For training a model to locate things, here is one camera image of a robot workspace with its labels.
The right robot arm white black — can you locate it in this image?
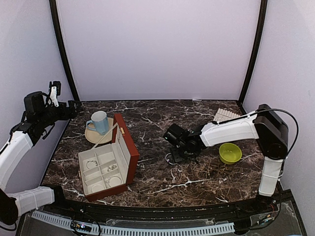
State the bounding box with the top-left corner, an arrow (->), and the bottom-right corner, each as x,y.
163,104 -> 293,213

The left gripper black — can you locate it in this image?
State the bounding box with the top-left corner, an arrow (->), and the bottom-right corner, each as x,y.
37,100 -> 81,127

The black frame post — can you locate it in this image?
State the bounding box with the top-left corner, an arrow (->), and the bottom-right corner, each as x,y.
237,0 -> 268,109
49,0 -> 80,101

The beige saucer plate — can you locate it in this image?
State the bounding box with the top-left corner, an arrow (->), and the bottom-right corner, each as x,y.
85,123 -> 112,144

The right black frame post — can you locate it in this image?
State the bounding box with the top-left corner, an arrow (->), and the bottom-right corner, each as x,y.
237,0 -> 268,109

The silver bangle in box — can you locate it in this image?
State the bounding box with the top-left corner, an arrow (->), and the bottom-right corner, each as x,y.
106,176 -> 122,187

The brown leather jewelry box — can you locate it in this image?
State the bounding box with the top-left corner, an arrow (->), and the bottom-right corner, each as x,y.
78,114 -> 139,202

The blue ceramic mug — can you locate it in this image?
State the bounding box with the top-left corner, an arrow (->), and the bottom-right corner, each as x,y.
86,111 -> 109,135

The green plastic bowl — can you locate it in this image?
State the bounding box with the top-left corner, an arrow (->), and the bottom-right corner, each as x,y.
219,143 -> 242,165

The black front rail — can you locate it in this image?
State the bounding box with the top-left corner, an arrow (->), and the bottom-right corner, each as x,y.
43,194 -> 281,222

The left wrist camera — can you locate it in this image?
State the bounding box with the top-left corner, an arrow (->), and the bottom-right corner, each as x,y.
49,81 -> 61,107

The beige jewelry tray insert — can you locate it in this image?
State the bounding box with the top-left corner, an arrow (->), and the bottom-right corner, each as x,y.
213,108 -> 240,122

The left black frame post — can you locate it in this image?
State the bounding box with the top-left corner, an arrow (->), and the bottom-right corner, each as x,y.
49,0 -> 80,101

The grey cable duct strip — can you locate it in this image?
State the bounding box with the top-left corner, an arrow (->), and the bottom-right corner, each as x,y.
31,210 -> 235,236

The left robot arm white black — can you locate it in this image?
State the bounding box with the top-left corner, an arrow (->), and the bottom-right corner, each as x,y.
0,89 -> 82,231

